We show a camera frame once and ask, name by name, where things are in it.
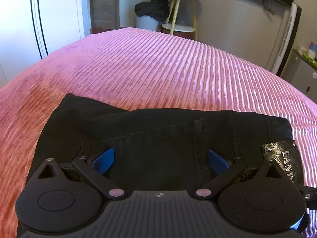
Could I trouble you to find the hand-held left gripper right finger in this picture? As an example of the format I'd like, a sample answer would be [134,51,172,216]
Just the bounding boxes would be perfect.
[193,149,294,200]

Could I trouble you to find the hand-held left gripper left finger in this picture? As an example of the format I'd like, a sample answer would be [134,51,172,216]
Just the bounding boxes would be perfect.
[29,148,126,200]

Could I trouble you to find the black pants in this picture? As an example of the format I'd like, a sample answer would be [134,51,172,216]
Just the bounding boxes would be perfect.
[17,93,294,236]

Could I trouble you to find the grey cabinet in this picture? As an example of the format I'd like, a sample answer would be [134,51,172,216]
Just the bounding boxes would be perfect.
[288,48,317,96]

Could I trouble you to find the pink ribbed blanket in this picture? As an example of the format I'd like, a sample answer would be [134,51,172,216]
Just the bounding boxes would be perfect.
[0,27,317,238]

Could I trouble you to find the blue and white pack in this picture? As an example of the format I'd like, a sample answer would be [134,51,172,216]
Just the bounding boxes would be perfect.
[308,43,317,60]

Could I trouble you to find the white tower air conditioner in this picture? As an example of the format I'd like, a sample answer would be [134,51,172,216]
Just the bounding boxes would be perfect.
[272,2,302,78]

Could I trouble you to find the white round side table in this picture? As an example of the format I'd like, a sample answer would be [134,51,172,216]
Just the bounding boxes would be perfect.
[160,0,202,41]

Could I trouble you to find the white bin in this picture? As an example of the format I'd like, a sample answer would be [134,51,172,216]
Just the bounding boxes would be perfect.
[135,15,162,33]

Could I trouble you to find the grey wooden door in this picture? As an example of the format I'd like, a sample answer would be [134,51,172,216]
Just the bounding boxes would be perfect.
[90,0,121,29]

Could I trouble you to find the white wardrobe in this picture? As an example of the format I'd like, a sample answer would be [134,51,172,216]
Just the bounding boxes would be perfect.
[0,0,85,88]

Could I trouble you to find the black cloth heap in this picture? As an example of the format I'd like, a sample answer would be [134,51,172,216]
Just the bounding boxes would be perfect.
[134,0,171,22]

